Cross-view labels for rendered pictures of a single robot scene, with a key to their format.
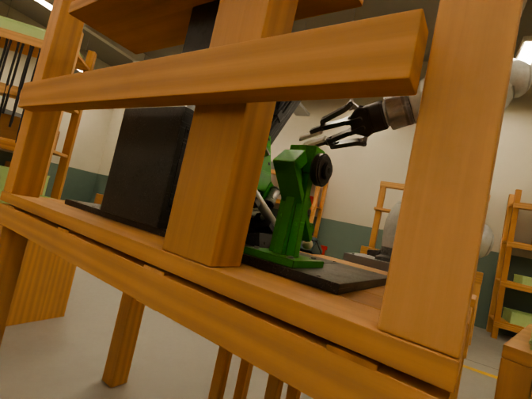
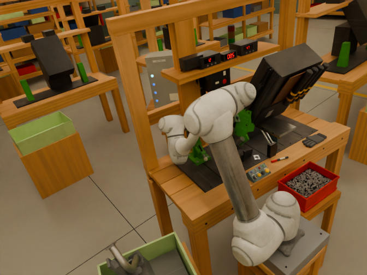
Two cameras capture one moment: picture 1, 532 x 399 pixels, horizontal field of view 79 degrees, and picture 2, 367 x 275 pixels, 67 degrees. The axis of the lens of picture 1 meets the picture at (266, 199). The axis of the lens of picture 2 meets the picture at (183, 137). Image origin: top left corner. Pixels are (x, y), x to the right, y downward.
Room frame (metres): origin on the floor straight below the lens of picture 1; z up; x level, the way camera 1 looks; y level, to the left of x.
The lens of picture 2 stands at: (1.44, -1.60, 2.14)
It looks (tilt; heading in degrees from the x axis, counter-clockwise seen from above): 32 degrees down; 118
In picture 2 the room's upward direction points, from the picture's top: 8 degrees counter-clockwise
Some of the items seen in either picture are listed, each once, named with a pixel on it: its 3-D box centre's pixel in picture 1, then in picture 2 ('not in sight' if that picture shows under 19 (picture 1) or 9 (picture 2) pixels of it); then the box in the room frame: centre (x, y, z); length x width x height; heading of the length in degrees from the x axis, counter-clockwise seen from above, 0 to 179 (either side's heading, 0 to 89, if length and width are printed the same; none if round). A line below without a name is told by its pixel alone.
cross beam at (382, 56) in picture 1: (130, 86); (215, 93); (0.76, 0.38, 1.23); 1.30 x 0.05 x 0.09; 55
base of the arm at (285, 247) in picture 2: (393, 256); (282, 229); (1.40, -0.60, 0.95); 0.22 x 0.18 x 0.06; 68
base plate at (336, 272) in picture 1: (206, 235); (247, 146); (1.07, 0.17, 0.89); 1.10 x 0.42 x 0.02; 55
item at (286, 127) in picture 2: not in sight; (265, 122); (1.19, 0.17, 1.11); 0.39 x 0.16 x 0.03; 145
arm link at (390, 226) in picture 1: (407, 226); (280, 214); (1.39, -0.63, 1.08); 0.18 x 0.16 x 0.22; 65
